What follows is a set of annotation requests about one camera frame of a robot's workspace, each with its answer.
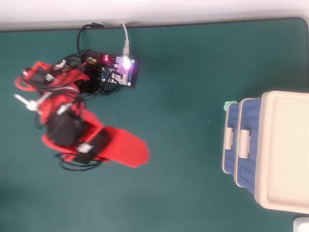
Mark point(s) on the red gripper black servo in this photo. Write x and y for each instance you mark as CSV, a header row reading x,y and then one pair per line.
x,y
93,145

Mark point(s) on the beige plastic drawer cabinet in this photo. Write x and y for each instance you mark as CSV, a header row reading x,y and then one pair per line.
x,y
287,149

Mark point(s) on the dark green table mat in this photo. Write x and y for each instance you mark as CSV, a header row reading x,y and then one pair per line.
x,y
169,120

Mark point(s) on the controller circuit board black base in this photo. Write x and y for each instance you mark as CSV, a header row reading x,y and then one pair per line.
x,y
123,70

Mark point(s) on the small green object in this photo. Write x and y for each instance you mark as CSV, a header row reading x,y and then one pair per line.
x,y
227,105

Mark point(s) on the white zip tie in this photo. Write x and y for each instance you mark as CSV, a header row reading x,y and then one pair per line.
x,y
27,103
60,64

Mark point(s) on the white object at edge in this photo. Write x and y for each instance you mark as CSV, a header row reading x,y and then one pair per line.
x,y
301,225

